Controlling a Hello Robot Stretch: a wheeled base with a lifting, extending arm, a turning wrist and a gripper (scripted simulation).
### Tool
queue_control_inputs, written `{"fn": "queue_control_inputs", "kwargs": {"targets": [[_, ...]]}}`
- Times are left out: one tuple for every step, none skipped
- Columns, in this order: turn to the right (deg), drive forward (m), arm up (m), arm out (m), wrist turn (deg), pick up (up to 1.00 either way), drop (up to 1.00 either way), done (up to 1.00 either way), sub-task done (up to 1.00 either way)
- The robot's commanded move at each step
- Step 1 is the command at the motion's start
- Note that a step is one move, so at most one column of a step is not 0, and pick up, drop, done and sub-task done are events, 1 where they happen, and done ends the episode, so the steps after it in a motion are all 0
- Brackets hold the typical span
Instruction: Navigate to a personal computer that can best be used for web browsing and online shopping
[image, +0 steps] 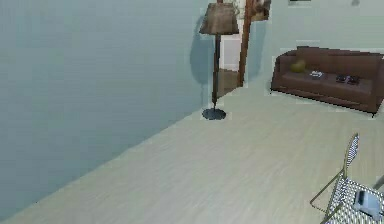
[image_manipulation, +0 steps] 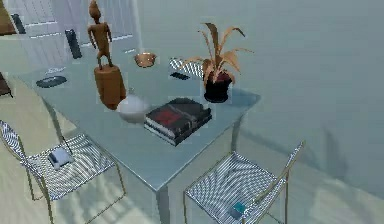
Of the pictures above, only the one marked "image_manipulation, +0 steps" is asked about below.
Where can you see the white glass door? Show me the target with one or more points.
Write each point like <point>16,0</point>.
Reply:
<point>83,23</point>

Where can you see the grey small box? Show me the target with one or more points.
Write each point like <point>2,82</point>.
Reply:
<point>60,158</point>

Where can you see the brown wooden figure statue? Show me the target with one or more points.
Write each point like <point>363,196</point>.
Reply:
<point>106,80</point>

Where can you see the black flat phone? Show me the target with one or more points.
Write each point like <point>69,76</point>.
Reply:
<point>179,76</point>

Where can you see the copper bowl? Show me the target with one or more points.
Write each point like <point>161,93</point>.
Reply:
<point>145,59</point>

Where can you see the brown potted house plant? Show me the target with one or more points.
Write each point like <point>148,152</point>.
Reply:
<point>217,83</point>

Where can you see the black and red book stack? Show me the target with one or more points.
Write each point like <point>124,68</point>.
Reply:
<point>176,120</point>

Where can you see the glass dining table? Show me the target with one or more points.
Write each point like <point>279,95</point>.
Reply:
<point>133,146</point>

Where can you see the teal small box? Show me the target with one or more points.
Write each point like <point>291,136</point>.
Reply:
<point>238,209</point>

